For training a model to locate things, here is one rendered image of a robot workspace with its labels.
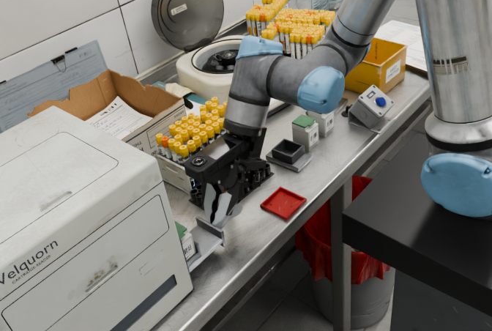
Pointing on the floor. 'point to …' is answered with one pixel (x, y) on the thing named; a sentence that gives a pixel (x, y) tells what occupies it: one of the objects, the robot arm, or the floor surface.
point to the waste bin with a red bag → (367, 293)
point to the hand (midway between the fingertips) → (211, 226)
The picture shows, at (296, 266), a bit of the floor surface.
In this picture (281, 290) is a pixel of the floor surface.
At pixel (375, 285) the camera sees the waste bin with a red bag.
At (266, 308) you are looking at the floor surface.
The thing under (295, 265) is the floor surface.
